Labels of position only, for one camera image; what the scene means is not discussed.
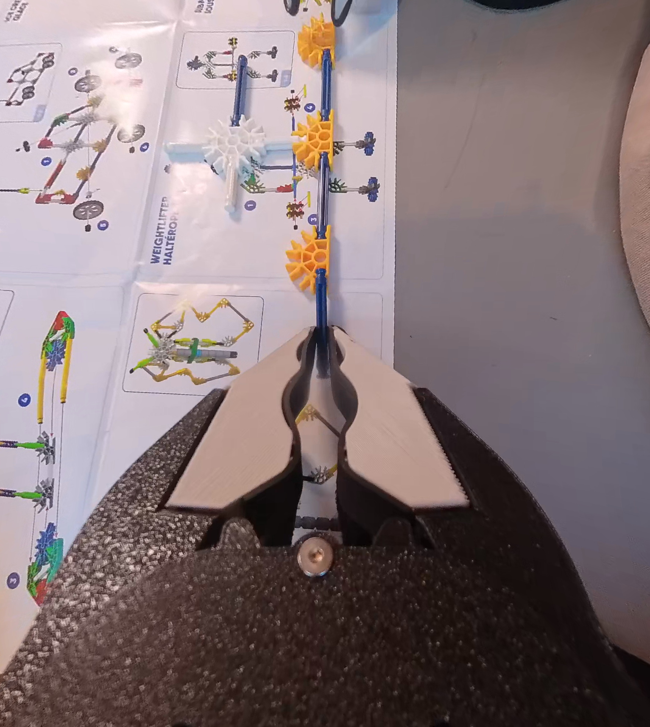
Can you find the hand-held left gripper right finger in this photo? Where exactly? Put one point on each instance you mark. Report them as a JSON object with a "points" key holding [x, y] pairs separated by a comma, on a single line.
{"points": [[404, 448]]}

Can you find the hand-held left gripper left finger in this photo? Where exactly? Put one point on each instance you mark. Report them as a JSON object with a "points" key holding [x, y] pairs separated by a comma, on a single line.
{"points": [[234, 448]]}

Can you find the blue plastic rod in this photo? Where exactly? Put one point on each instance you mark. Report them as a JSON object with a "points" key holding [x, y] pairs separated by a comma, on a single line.
{"points": [[321, 306], [322, 196], [327, 85], [239, 88]]}

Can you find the orange fan-shaped connector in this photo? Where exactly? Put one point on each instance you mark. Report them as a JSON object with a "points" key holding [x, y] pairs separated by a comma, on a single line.
{"points": [[309, 258], [313, 139], [316, 37]]}

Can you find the white snowflake connector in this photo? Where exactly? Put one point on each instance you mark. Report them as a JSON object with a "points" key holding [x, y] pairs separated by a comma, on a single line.
{"points": [[235, 142]]}

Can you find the white printed instruction sheet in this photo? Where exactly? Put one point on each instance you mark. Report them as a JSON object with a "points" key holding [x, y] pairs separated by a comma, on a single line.
{"points": [[132, 255]]}

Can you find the dark cloth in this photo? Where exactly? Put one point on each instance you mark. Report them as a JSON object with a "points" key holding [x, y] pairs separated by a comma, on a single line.
{"points": [[518, 3]]}

